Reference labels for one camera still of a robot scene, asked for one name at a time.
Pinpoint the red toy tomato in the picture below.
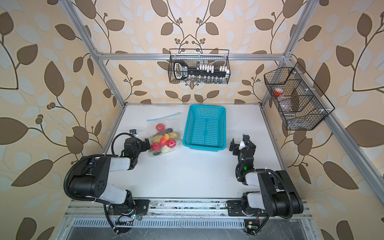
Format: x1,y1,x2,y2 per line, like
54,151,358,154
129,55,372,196
151,143,162,152
156,123,166,132

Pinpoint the clear zip top bag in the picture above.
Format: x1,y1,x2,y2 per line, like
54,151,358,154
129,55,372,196
147,113,183,157

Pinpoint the dark toy eggplant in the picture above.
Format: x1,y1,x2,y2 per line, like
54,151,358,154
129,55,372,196
156,128,173,136

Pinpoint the red toy apple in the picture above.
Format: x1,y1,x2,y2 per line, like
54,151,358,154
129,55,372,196
166,139,177,149

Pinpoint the yellow toy lemon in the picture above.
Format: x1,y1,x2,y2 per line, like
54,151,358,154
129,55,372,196
152,135,163,143

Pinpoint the yellow toy potato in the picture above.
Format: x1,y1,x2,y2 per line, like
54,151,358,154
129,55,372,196
169,132,180,139

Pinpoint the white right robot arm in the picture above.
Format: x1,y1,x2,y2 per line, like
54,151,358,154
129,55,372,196
227,135,304,219

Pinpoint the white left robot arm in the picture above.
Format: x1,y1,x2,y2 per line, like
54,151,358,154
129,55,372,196
63,133,151,215

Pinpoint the teal plastic basket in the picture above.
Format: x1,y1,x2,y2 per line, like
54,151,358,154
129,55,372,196
183,105,226,152

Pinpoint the red capped clear bottle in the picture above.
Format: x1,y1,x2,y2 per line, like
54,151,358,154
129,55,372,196
274,88,290,104

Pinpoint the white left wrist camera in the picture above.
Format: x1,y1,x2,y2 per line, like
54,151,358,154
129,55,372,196
129,129,138,136

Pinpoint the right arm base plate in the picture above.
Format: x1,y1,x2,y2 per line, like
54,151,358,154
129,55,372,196
226,200,268,218

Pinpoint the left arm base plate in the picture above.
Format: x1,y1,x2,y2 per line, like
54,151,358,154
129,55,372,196
108,199,150,216

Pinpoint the side black wire basket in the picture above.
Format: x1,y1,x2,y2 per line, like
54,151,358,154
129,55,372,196
264,63,335,131

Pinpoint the back black wire basket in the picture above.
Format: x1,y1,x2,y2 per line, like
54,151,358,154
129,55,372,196
168,48,231,85

